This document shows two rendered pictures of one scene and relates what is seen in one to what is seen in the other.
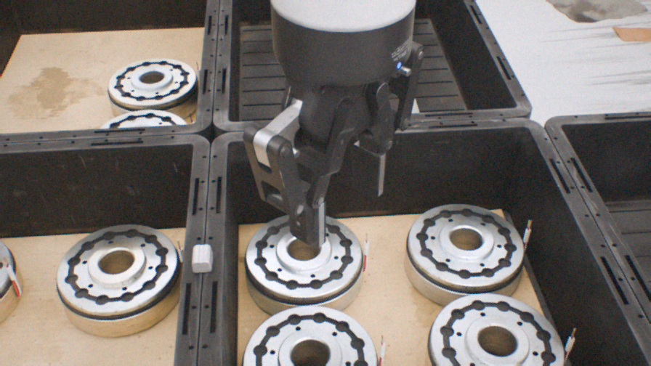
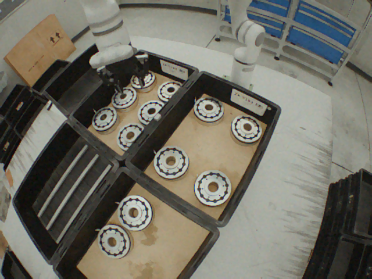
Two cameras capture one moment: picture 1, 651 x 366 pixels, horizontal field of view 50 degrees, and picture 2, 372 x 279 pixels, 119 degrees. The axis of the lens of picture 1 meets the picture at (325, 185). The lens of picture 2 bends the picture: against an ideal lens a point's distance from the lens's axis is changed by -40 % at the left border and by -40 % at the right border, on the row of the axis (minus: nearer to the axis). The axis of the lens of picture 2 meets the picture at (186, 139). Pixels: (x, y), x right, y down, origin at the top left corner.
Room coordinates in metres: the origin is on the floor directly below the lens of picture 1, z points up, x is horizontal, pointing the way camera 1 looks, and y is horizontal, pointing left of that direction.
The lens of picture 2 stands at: (0.50, 0.34, 1.35)
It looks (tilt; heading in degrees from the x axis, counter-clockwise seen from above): 63 degrees down; 225
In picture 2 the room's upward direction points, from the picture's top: 7 degrees counter-clockwise
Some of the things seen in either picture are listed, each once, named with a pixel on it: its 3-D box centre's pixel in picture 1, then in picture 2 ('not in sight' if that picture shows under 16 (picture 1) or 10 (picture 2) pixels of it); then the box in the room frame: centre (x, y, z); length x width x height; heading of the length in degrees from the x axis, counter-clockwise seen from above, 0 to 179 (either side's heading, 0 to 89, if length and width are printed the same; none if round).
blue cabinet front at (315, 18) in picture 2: not in sight; (321, 34); (-1.68, 0.47, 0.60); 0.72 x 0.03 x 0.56; 102
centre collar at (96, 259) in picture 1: (117, 263); (170, 161); (0.41, 0.18, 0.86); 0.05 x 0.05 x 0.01
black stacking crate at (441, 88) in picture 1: (351, 67); (64, 192); (0.72, -0.03, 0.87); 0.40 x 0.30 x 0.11; 5
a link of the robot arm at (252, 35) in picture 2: not in sight; (248, 43); (-0.07, 0.15, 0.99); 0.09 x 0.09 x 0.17; 77
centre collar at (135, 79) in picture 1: (152, 78); (112, 242); (0.70, 0.20, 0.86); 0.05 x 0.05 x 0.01
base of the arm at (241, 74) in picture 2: not in sight; (241, 74); (-0.06, 0.16, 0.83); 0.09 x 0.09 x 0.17; 24
